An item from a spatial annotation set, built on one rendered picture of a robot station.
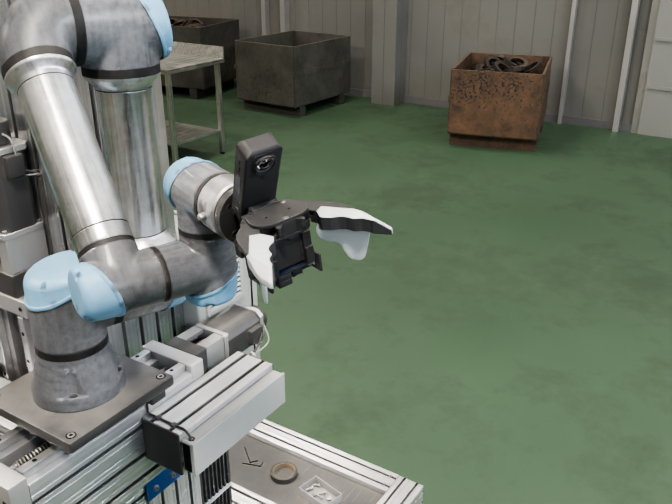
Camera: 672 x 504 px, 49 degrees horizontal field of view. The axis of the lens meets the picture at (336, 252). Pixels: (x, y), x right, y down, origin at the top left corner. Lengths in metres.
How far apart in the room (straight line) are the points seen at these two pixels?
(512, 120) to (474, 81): 0.49
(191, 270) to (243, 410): 0.48
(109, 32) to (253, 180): 0.39
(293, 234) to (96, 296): 0.26
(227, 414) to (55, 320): 0.36
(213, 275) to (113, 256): 0.13
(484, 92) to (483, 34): 1.59
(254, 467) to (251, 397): 1.19
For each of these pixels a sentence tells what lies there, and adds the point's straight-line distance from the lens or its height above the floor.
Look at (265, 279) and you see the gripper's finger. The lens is 0.71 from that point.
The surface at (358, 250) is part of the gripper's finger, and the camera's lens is 0.81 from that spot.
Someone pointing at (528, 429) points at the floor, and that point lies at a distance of 3.17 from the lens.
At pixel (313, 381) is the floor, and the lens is 3.35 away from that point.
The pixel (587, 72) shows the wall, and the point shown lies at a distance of 7.97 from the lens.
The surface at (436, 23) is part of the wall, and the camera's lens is 8.48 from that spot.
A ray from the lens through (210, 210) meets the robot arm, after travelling 0.88.
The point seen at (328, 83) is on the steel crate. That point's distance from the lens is 8.34.
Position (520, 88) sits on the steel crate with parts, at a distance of 6.74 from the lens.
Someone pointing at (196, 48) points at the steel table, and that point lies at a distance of 6.75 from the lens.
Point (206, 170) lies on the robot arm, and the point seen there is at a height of 1.60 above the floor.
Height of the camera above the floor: 1.88
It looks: 24 degrees down
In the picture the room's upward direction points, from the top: straight up
